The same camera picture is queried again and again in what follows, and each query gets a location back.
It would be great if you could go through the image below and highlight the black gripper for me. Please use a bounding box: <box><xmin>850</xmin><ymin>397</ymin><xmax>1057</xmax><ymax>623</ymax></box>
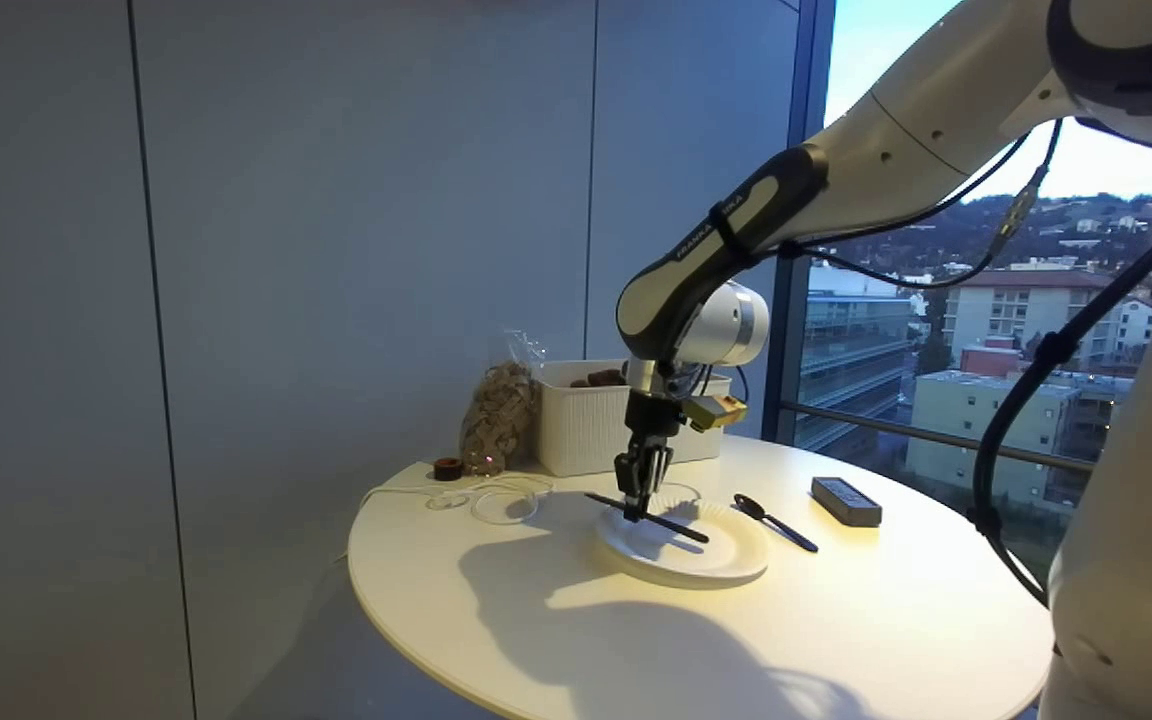
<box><xmin>608</xmin><ymin>387</ymin><xmax>692</xmax><ymax>521</ymax></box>

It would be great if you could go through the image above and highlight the white open box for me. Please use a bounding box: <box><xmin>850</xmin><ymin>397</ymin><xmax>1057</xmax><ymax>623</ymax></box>
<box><xmin>536</xmin><ymin>357</ymin><xmax>729</xmax><ymax>480</ymax></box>

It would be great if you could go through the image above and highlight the white paper plate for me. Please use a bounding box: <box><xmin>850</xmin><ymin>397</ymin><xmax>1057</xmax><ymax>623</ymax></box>
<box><xmin>592</xmin><ymin>480</ymin><xmax>778</xmax><ymax>587</ymax></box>

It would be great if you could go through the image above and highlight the large clear round lid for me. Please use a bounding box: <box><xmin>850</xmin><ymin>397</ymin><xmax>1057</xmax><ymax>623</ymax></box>
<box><xmin>469</xmin><ymin>480</ymin><xmax>544</xmax><ymax>526</ymax></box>

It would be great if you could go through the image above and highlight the clear bag of brown granola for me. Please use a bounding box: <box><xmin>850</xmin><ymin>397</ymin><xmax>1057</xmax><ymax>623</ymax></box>
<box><xmin>455</xmin><ymin>330</ymin><xmax>554</xmax><ymax>480</ymax></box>

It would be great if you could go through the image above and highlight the small clear round lid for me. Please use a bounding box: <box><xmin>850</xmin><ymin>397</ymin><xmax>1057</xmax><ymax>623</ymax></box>
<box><xmin>419</xmin><ymin>485</ymin><xmax>475</xmax><ymax>517</ymax></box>

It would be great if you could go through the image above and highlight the black rectangular block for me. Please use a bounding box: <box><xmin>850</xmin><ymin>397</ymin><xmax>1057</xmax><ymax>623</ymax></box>
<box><xmin>809</xmin><ymin>471</ymin><xmax>890</xmax><ymax>532</ymax></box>

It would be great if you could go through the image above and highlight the window railing bar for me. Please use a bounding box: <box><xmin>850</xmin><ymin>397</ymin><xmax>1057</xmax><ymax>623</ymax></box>
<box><xmin>787</xmin><ymin>398</ymin><xmax>1128</xmax><ymax>480</ymax></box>

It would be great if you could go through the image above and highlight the pale flat-roof building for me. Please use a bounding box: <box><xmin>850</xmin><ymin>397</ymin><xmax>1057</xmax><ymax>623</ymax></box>
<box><xmin>906</xmin><ymin>369</ymin><xmax>1139</xmax><ymax>499</ymax></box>

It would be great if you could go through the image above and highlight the beige building with red roof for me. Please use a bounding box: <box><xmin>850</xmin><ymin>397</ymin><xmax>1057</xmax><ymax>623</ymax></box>
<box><xmin>941</xmin><ymin>264</ymin><xmax>1152</xmax><ymax>376</ymax></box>

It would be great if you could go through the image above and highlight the yellowish wrist camera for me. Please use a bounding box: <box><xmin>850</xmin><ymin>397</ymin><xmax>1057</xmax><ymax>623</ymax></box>
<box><xmin>678</xmin><ymin>387</ymin><xmax>753</xmax><ymax>434</ymax></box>

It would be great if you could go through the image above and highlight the thin black cable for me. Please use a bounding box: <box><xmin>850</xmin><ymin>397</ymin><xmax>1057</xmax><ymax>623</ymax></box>
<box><xmin>773</xmin><ymin>114</ymin><xmax>1067</xmax><ymax>297</ymax></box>

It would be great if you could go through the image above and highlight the thick black hose cable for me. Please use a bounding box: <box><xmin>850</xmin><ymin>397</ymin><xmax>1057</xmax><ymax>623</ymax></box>
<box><xmin>969</xmin><ymin>185</ymin><xmax>1152</xmax><ymax>606</ymax></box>

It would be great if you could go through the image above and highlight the blue window frame post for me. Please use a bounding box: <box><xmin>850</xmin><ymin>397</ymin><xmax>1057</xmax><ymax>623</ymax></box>
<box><xmin>758</xmin><ymin>0</ymin><xmax>842</xmax><ymax>443</ymax></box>

